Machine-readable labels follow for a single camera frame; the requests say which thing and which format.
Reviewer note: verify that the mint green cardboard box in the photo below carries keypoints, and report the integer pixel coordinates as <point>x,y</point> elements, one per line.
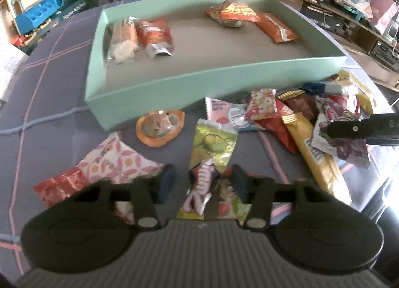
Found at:
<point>187,88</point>

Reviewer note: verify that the round orange jelly cup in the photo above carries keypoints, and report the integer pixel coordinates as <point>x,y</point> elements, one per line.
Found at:
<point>159,127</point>

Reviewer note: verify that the orange-red snack packet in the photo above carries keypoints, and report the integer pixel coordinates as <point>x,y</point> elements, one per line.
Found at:
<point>154,34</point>

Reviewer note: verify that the cluttered wooden shelf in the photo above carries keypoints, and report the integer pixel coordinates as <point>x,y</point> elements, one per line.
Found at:
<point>336,13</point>

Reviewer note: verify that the red floral packet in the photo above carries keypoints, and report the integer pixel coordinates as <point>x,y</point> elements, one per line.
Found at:
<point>261,104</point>

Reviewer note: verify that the brown gold-edged packet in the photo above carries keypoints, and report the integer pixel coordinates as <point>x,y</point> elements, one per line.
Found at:
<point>300,105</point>

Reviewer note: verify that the pink paper bag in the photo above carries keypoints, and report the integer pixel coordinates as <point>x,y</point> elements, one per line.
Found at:
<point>385,10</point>

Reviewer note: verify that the pink blue toy house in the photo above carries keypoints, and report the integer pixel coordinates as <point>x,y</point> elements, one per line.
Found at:
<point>37,10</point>

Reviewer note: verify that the red white patterned packet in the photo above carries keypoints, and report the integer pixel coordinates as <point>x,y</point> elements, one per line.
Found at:
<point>62,186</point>

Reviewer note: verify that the green snack packet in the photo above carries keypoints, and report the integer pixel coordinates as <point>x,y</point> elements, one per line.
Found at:
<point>213,144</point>

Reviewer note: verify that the plain red snack packet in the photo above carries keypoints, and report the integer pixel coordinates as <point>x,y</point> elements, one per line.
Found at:
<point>279,132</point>

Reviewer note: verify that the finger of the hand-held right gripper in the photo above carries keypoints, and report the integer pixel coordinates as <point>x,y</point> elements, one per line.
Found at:
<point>358,129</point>

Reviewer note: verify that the pink packet with round print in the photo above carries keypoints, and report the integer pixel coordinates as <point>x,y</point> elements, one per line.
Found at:
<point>221,112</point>

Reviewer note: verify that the red white purple candy packet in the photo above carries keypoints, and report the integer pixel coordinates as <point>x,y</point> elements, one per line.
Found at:
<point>199,191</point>

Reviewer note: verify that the blue snack packet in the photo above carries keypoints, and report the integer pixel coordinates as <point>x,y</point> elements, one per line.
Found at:
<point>324,87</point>

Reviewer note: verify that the small yellow snack packet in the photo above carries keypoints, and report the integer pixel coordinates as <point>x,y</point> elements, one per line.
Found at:
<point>363,94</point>

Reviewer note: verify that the white instruction sheet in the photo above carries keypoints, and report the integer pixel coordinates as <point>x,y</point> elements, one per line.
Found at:
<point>9,66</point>

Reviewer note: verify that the toy kitchen set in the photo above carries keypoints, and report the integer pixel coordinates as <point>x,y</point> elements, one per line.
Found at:
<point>70,10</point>

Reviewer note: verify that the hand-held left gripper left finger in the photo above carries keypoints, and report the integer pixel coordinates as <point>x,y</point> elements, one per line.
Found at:
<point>164,183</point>

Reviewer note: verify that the green strawberry print packet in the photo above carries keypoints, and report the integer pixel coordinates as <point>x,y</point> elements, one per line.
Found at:
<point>229,207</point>

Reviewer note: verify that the pink white patterned packet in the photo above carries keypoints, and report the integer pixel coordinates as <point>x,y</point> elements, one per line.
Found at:
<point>118,160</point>

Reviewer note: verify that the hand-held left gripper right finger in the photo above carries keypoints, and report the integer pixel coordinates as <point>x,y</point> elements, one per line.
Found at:
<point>240,182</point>

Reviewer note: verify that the long orange snack packet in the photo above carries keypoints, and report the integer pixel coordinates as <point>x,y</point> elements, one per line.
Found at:
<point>276,29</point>

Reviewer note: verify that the purple patterned snack packet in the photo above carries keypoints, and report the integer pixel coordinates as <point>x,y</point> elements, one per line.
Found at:
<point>339,110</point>

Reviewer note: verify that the long yellow snack packet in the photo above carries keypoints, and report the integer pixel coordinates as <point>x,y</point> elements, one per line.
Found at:
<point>314,154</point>

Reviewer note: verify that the orange triangular snack packet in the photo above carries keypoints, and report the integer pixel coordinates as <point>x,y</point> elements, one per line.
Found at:
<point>232,12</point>

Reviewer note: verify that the clear cracker packet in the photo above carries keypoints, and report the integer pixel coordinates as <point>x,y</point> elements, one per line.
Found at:
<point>123,38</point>

